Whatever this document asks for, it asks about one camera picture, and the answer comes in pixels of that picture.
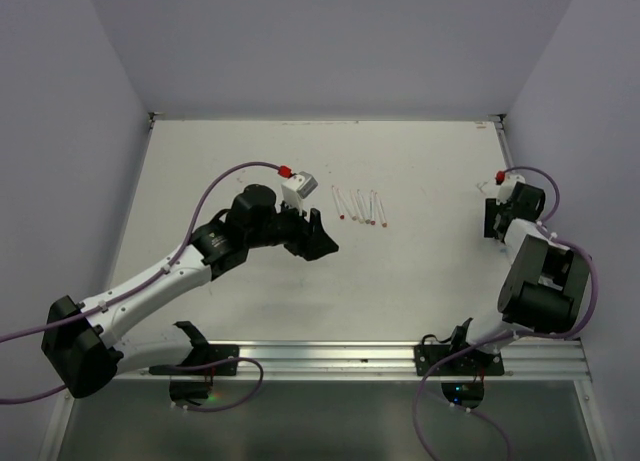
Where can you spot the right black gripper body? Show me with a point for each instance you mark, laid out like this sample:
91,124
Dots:
493,209

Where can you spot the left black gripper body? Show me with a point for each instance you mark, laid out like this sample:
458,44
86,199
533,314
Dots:
287,228

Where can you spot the white pen grey tip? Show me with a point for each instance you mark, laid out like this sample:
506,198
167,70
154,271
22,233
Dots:
364,207

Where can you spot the white pen magenta tip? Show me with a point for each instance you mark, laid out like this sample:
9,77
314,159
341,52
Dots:
372,212

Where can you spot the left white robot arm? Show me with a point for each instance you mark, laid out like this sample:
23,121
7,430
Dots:
87,342

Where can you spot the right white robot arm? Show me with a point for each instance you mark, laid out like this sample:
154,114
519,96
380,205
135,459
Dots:
544,287

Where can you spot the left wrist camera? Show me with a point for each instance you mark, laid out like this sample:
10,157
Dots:
296,189

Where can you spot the aluminium front rail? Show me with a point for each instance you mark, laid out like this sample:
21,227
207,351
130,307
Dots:
525,360

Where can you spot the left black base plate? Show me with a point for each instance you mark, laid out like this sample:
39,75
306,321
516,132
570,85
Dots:
213,360

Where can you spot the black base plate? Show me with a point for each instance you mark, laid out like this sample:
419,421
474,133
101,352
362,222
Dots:
472,364
213,360

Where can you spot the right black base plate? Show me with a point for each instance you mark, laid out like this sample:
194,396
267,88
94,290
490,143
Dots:
472,364

